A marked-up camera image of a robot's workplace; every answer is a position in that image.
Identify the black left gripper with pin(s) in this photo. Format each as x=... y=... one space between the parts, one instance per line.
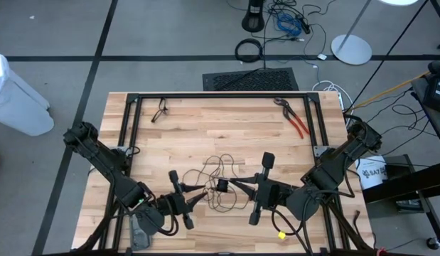
x=175 y=204

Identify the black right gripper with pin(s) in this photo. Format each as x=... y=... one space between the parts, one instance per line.
x=271 y=195

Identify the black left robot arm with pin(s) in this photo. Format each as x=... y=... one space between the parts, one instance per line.
x=109 y=167

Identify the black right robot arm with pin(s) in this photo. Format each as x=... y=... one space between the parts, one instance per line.
x=333 y=170

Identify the black floor mat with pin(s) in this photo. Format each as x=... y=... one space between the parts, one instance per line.
x=251 y=80

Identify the small white adapter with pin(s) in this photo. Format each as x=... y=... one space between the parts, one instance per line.
x=322 y=56

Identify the black side table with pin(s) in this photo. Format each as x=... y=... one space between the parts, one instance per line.
x=401 y=181

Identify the black power strip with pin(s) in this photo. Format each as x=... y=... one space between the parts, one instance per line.
x=304 y=25

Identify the white floor lamp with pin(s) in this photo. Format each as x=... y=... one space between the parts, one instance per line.
x=351 y=49

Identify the thin black slanted pole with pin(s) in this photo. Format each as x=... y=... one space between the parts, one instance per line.
x=383 y=60

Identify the black caster wheel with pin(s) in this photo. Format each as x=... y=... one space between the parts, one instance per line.
x=433 y=242

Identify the black computer desk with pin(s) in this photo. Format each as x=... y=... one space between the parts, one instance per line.
x=436 y=117

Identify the white trash bin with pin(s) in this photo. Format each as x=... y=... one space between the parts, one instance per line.
x=13 y=99

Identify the black aluminium table frame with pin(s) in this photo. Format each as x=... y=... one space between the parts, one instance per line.
x=223 y=96

